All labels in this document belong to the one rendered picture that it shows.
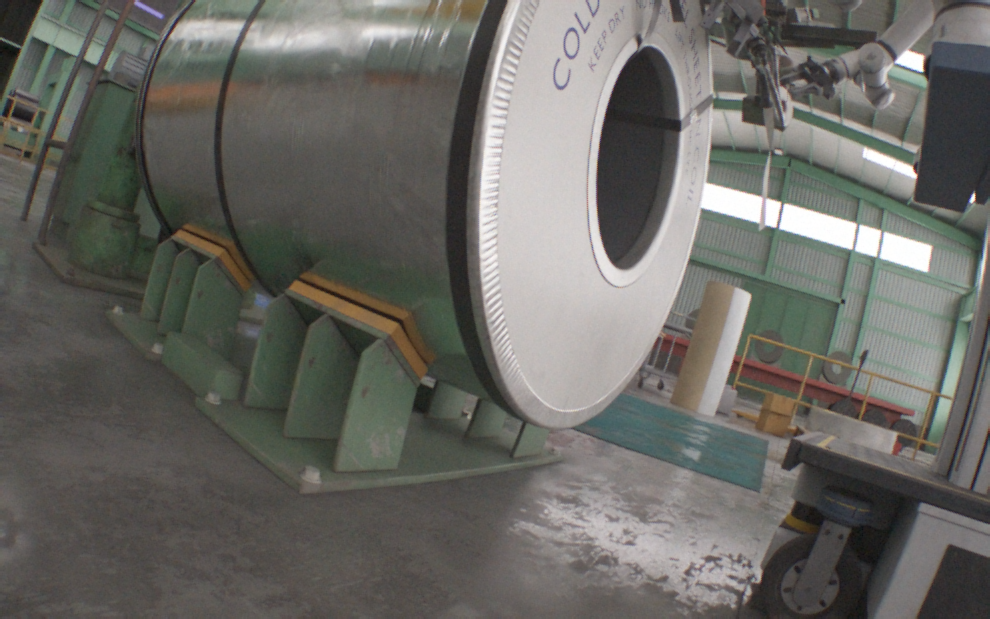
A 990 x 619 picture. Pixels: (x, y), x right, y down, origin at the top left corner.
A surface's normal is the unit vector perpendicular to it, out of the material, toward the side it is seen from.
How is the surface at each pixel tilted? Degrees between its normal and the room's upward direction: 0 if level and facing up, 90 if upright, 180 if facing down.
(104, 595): 0
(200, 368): 90
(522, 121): 90
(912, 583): 90
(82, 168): 90
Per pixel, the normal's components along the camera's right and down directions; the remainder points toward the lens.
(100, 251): 0.63, 0.19
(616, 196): -0.41, -0.32
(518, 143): 0.83, 0.26
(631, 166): -0.52, 0.03
